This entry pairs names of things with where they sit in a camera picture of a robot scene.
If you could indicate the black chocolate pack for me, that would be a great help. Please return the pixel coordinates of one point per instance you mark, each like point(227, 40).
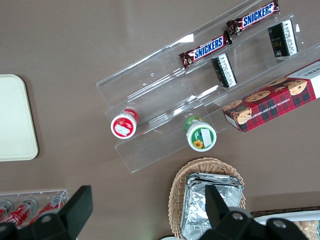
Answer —
point(224, 71)
point(283, 38)

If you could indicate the dark wicker basket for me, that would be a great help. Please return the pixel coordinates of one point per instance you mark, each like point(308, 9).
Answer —
point(287, 211)

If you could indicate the white plate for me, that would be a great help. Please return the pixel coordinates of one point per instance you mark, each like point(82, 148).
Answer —
point(282, 217)

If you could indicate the green lidded cup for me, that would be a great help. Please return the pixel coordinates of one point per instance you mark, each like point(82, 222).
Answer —
point(201, 136)

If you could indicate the red lidded cup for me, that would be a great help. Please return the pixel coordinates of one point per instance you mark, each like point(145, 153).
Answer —
point(123, 125)

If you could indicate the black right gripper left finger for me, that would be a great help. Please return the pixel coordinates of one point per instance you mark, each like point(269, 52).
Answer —
point(75, 210)

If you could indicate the clear acrylic tiered stand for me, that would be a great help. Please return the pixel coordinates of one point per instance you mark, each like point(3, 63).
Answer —
point(160, 92)

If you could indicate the oval tan wicker basket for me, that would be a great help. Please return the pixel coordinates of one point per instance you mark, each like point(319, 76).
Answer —
point(178, 187)

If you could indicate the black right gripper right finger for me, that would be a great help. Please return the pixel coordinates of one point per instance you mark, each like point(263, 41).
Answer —
point(220, 215)

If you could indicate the red tartan cookie box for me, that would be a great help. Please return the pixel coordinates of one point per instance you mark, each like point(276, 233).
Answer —
point(275, 102)

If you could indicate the bread roll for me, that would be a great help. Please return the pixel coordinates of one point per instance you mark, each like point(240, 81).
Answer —
point(310, 228)

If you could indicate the silver foil container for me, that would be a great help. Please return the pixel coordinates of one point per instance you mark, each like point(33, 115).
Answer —
point(197, 207)

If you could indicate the Snickers chocolate bar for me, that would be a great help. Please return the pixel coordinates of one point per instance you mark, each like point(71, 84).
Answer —
point(207, 48)
point(255, 16)

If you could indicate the clear acrylic bottle box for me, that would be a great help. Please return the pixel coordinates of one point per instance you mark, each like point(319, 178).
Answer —
point(32, 193)

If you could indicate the white rectangular tray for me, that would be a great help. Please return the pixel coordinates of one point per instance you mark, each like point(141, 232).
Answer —
point(15, 117)

